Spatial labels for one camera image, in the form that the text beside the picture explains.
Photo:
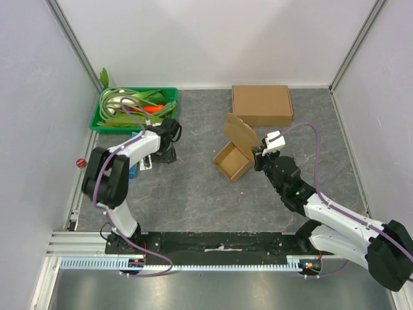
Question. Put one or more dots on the aluminium frame post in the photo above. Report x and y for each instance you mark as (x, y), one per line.
(71, 37)
(357, 43)

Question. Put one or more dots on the white toy radish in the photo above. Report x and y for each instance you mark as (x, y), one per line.
(121, 101)

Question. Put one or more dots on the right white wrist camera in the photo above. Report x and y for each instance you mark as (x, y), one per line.
(272, 142)

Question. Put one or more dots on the small white plastic packet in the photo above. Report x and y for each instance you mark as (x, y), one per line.
(145, 163)

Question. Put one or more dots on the large cardboard box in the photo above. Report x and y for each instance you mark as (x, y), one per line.
(262, 105)

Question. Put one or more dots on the small cardboard box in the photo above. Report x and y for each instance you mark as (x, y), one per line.
(236, 157)

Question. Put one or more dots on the blue rectangular box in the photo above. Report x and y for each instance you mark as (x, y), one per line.
(134, 168)

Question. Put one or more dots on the green long beans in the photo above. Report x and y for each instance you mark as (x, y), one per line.
(107, 94)

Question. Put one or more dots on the orange toy carrot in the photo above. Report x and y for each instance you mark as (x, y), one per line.
(152, 109)

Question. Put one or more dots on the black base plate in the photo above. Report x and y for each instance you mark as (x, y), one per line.
(227, 247)

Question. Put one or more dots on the slotted cable duct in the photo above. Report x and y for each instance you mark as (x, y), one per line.
(130, 264)

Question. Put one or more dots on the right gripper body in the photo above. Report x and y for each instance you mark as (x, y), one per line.
(261, 160)

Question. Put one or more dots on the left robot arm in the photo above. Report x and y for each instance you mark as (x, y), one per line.
(106, 178)

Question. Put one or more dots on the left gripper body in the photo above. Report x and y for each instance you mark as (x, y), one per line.
(166, 156)

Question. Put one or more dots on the right aluminium frame post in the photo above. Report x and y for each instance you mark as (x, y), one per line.
(357, 43)

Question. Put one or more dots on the green lettuce leaf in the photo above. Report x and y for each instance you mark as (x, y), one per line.
(123, 120)

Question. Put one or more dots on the dark soda bottle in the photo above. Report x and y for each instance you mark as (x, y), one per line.
(81, 163)

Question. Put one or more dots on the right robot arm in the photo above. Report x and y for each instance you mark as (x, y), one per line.
(383, 249)

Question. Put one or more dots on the left aluminium frame post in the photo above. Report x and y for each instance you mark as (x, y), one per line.
(71, 37)

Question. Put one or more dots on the green asparagus bundle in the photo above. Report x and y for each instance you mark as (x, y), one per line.
(166, 109)

